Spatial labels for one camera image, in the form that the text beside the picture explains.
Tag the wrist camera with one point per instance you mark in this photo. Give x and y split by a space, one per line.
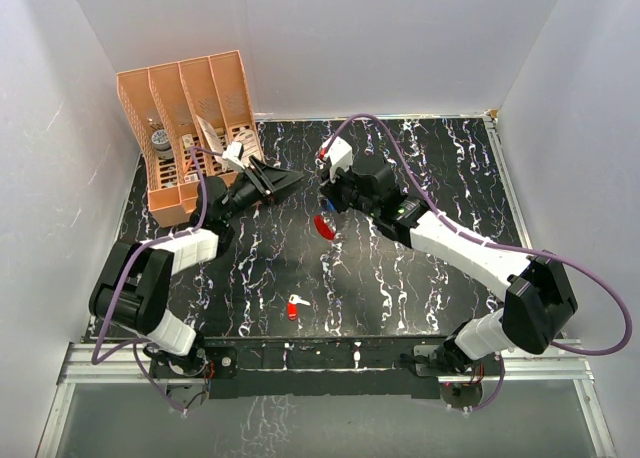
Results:
232 156
334 155

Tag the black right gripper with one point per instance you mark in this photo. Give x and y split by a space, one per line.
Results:
331 189

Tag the small white box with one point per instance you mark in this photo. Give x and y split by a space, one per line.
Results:
188 141

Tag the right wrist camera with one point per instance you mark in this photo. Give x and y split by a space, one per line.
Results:
334 155

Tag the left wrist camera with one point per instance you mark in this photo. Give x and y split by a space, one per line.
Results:
232 156

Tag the peach plastic desk organizer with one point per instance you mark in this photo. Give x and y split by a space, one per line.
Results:
170 96

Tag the silver key with red tag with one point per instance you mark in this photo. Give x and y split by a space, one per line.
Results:
294 302

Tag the white packaged card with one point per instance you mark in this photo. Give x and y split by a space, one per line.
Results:
215 142

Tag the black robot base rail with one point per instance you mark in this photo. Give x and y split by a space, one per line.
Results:
325 363

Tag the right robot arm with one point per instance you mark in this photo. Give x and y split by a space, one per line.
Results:
535 291

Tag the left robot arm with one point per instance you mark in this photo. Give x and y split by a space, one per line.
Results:
132 290

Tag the round metal tin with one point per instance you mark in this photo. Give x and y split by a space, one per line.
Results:
161 144

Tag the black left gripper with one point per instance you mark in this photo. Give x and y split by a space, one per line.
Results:
267 179

